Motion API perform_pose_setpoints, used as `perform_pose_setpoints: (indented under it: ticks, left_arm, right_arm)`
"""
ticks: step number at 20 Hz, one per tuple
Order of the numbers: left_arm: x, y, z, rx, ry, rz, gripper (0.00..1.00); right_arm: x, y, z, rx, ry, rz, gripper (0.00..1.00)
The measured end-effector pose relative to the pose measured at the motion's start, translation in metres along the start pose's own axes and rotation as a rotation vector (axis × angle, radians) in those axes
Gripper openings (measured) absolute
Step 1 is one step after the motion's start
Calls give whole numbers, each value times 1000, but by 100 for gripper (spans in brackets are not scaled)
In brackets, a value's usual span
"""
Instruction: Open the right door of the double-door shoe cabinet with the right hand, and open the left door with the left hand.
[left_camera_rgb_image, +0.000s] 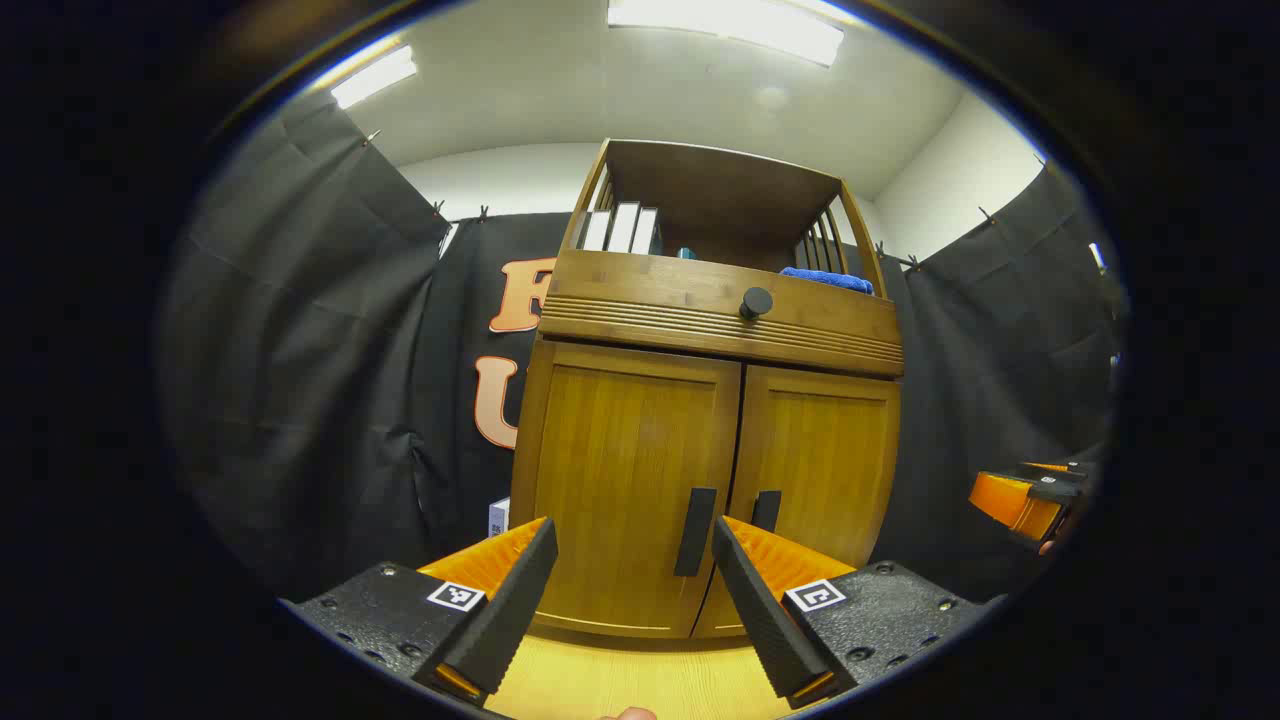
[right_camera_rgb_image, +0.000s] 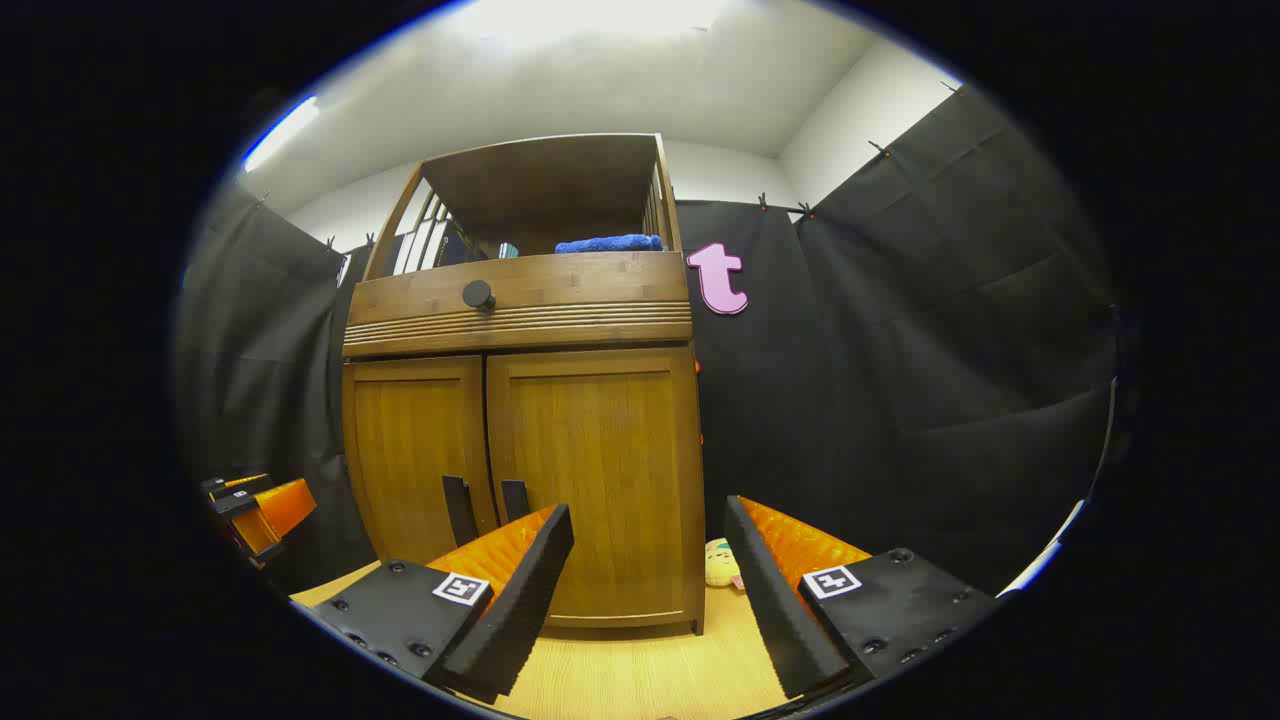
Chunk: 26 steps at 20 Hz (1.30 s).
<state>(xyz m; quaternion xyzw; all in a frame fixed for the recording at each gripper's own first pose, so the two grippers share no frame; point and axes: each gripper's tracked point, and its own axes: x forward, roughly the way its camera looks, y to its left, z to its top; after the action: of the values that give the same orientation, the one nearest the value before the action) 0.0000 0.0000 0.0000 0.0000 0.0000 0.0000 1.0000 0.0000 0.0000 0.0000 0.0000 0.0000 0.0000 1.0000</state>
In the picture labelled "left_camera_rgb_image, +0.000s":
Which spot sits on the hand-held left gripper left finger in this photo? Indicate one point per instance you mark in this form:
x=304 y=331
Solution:
x=510 y=610

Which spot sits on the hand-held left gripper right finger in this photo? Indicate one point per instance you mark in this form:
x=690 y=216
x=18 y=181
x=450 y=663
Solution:
x=760 y=610

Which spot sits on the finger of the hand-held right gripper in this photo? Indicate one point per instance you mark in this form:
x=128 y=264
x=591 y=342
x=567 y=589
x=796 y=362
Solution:
x=1010 y=503

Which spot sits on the wooden cabinet door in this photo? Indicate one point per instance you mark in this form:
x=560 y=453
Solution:
x=620 y=450
x=825 y=450

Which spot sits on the wooden double-door shoe cabinet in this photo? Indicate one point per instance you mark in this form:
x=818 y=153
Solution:
x=720 y=195

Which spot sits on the small white box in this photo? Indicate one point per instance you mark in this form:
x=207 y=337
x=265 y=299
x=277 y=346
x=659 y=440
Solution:
x=499 y=517

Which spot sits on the blue folded cloth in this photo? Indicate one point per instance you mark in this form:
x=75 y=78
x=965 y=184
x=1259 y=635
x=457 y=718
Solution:
x=825 y=280

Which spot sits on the black round drawer knob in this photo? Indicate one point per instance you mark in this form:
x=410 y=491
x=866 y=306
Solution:
x=756 y=303

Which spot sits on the wooden ribbed drawer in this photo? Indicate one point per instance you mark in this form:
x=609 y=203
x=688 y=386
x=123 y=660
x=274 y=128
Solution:
x=650 y=295

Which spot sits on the black backdrop cloth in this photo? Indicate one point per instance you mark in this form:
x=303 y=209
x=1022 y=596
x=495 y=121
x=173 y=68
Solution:
x=300 y=350

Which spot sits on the white book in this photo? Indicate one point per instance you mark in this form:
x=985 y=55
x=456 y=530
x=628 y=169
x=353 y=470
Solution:
x=595 y=232
x=646 y=232
x=623 y=228

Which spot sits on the small ceiling light panel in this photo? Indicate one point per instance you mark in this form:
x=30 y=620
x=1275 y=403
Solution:
x=373 y=77

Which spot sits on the large ceiling light panel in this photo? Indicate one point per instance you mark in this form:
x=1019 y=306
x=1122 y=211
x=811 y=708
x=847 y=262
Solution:
x=730 y=25

